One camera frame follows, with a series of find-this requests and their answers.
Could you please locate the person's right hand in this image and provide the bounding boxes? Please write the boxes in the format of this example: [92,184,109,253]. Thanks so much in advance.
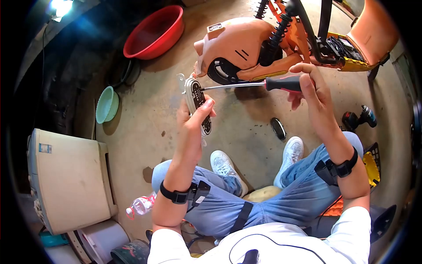
[287,63,337,132]

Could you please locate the person's left hand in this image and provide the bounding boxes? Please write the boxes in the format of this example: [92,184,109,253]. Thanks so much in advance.
[176,96,217,149]

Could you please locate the person's left thumb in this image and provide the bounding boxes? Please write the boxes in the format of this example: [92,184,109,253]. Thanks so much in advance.
[194,98,216,123]

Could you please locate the person's right fingers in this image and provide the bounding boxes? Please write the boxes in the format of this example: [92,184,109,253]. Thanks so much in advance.
[287,92,304,111]

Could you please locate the person's right index finger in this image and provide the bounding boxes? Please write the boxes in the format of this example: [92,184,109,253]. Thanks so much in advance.
[289,63,320,77]

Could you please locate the person's right thumb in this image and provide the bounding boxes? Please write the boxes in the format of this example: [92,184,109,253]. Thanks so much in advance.
[298,74,315,107]

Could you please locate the oval white black lamp panel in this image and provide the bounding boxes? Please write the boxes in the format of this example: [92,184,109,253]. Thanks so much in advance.
[176,73,213,147]

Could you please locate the black red handled screwdriver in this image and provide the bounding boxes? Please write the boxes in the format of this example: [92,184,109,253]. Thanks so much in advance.
[200,75,303,93]

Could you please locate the black oval cover part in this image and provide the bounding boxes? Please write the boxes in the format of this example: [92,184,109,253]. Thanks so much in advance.
[270,117,287,141]

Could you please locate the orange electric scooter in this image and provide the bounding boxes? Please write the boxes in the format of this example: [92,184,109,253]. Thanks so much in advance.
[193,0,401,86]

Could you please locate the black wrist band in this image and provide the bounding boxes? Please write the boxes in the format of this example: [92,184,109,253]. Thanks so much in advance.
[314,147,359,186]
[160,180,211,207]

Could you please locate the red plastic basin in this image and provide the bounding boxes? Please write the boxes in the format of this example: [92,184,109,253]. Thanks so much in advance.
[123,5,185,61]

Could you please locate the person's legs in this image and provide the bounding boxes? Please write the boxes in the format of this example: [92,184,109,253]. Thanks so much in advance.
[152,131,365,240]

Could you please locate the green plastic bowl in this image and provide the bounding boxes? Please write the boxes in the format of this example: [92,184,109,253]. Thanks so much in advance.
[96,86,120,125]

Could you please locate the tan low stool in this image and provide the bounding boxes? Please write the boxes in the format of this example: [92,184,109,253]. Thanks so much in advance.
[242,185,283,203]

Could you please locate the yellow black plastic panel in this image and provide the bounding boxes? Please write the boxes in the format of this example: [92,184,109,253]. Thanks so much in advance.
[362,142,382,189]

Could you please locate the clear plastic water bottle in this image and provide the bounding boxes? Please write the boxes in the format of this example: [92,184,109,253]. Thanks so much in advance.
[126,191,157,220]

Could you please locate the orange ribbed plastic part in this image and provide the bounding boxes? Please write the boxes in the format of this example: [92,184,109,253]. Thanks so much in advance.
[321,195,345,217]

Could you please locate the person's body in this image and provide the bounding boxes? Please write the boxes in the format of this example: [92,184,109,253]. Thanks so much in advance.
[147,206,373,264]

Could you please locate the beige boxy appliance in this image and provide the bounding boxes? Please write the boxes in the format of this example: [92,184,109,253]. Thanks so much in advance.
[26,128,118,235]

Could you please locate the dark round pot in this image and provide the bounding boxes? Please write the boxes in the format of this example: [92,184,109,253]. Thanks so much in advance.
[110,239,151,264]

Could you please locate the white plastic bucket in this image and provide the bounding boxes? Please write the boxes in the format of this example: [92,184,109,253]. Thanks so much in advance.
[76,219,131,264]

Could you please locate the teal plastic container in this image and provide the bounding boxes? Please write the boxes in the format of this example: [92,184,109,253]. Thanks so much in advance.
[39,231,70,248]

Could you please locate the black cordless drill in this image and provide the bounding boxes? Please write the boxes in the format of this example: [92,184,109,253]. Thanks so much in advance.
[341,104,378,132]

